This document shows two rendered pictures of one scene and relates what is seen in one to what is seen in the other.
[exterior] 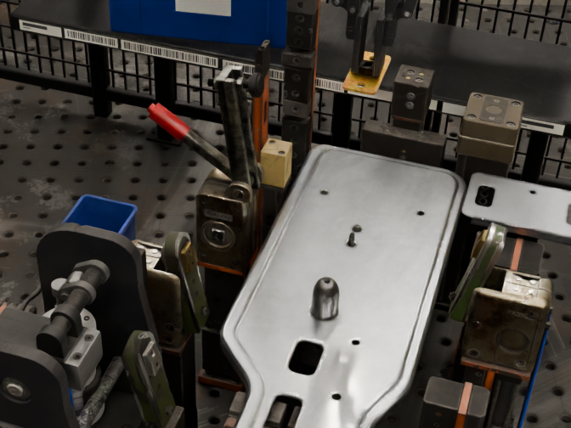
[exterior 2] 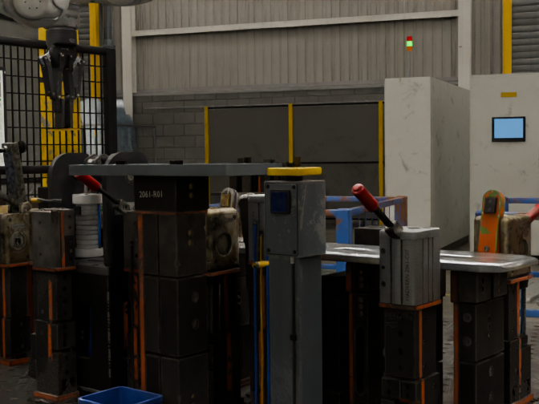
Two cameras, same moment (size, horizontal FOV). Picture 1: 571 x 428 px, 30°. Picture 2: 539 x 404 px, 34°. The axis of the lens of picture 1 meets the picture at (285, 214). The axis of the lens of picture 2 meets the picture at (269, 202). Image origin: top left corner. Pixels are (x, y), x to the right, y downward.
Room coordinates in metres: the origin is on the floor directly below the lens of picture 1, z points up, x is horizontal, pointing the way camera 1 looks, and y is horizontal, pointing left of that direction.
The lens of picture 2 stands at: (-0.32, 1.74, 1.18)
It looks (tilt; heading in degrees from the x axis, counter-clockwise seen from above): 3 degrees down; 293
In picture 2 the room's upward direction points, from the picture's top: 1 degrees counter-clockwise
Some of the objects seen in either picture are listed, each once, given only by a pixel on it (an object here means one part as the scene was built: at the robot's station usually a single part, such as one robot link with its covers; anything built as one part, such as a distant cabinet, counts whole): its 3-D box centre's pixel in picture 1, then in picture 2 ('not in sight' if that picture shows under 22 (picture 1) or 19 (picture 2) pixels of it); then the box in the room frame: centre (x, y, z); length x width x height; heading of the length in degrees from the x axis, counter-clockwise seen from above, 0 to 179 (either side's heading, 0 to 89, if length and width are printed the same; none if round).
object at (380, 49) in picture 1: (381, 42); (66, 113); (1.02, -0.09, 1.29); 0.03 x 0.01 x 0.07; 165
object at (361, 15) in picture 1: (359, 38); (59, 113); (1.02, -0.07, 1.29); 0.03 x 0.01 x 0.07; 165
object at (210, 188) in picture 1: (227, 285); (13, 288); (1.06, 0.07, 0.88); 0.07 x 0.06 x 0.35; 75
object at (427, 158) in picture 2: not in sight; (430, 149); (2.17, -8.95, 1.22); 2.40 x 0.54 x 2.45; 91
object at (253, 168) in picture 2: not in sight; (171, 169); (0.43, 0.42, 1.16); 0.37 x 0.14 x 0.02; 165
